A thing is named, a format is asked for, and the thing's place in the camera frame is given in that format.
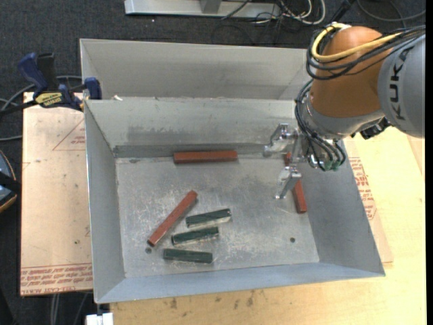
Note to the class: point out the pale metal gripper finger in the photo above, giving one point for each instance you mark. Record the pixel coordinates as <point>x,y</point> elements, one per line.
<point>287,181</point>
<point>282,134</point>

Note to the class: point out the red-brown flat block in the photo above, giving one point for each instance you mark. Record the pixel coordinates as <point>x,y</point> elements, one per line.
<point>172,218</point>
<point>300,200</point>
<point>205,156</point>

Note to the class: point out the grey metal bin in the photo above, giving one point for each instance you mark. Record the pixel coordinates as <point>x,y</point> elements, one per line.
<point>220,198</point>

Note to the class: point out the dark green flat block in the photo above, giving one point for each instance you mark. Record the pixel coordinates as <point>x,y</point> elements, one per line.
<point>195,235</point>
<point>208,217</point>
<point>187,256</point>

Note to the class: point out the brown cardboard board, red print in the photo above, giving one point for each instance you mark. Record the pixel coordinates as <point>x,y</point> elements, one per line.
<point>54,188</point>

